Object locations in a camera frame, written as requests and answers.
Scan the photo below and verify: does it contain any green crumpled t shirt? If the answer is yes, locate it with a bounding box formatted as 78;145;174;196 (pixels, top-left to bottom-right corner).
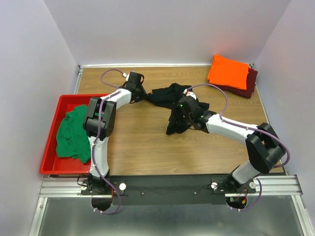
56;105;91;164

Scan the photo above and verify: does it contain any orange folded t shirt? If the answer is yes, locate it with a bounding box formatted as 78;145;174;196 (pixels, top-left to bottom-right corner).
207;54;249;90

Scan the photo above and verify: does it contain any aluminium frame rail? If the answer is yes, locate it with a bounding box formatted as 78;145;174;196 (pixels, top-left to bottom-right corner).
39;176;303;198

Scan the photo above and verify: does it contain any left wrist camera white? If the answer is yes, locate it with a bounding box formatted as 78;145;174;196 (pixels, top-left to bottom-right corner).
122;72;129;81

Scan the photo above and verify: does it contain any black t shirt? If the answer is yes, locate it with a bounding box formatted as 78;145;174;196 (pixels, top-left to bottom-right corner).
146;83;215;135

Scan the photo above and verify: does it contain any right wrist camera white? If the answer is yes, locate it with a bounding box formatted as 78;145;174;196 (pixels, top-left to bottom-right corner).
185;90;197;100

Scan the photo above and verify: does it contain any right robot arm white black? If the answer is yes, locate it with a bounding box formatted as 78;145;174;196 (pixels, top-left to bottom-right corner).
170;96;287;193

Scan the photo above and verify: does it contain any dark red folded t shirt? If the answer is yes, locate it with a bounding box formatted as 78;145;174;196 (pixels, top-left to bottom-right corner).
217;68;258;99

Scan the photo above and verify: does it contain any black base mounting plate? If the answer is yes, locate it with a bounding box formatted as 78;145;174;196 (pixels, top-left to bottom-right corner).
80;174;256;211

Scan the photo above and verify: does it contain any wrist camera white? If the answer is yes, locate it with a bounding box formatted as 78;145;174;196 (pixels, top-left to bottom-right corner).
122;72;129;81
185;90;197;100

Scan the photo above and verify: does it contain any red plastic tray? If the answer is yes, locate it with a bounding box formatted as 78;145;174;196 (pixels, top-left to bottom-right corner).
39;94;105;175

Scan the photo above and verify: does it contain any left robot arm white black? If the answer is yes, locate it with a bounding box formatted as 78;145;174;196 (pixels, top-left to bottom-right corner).
83;72;146;195

